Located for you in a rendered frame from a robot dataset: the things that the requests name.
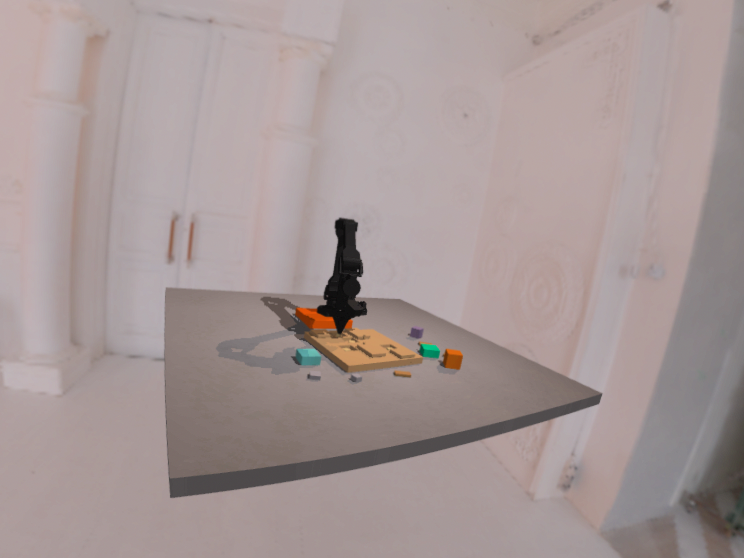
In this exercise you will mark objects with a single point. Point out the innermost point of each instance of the green square block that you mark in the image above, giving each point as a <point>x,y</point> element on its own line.
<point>430,351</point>

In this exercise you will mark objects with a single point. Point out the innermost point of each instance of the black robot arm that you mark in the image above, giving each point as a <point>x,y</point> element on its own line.
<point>347,262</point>

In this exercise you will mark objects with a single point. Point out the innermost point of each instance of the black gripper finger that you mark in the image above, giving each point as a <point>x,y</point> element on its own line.
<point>338,321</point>
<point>345,321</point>

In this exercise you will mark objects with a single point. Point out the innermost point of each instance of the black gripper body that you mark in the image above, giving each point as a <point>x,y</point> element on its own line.
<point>328,311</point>

